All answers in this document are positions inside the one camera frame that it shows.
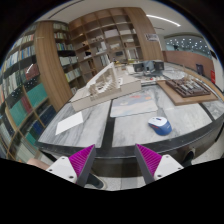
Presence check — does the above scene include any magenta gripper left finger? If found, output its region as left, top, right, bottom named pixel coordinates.
left=47, top=145, right=96, bottom=187

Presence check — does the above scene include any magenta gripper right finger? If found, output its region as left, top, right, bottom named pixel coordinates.
left=135, top=144, right=183, bottom=184

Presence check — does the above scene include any blue and white computer mouse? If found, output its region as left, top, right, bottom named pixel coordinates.
left=148, top=117, right=172, bottom=136

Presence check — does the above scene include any grey mouse pad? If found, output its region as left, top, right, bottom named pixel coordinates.
left=110, top=93, right=158, bottom=118

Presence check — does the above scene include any white paper sheet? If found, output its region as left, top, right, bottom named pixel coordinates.
left=56, top=112, right=83, bottom=135

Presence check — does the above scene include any brown architectural model on board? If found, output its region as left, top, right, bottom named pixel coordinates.
left=157, top=78, right=218, bottom=106

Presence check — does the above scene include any white architectural model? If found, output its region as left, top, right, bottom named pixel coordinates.
left=70, top=63, right=141, bottom=112

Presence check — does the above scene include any grey box on table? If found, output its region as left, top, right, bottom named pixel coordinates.
left=133, top=60, right=164, bottom=74

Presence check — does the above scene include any left bookshelf with books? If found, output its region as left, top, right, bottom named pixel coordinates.
left=0, top=21, right=81, bottom=162

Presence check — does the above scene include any wooden bookshelf wall unit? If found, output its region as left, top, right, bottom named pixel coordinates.
left=69, top=7, right=163, bottom=83

